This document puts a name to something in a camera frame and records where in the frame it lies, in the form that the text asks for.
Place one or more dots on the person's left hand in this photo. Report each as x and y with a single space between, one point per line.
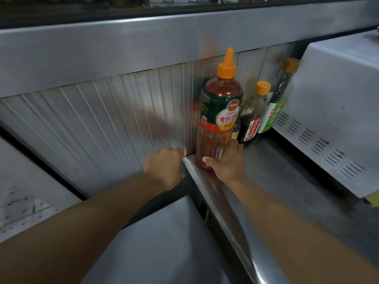
164 168

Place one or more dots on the person's right hand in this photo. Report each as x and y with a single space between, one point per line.
229 165

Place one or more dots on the small glass bottle tan cap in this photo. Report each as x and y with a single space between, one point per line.
236 131

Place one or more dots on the dark sauce bottle orange cap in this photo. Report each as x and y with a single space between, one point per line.
253 115

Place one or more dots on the large ketchup bottle orange cap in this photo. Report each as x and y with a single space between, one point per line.
219 109

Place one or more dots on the clear bottle green label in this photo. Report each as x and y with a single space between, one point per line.
275 106

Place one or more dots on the white microwave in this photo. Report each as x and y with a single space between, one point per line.
331 100

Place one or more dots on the person's left forearm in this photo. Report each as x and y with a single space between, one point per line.
74 233

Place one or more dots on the stainless steel table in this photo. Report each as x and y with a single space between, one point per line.
281 180

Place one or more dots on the low grey cabinet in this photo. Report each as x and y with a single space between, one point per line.
163 248

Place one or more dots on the glass window aluminium frame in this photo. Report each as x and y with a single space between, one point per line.
148 41

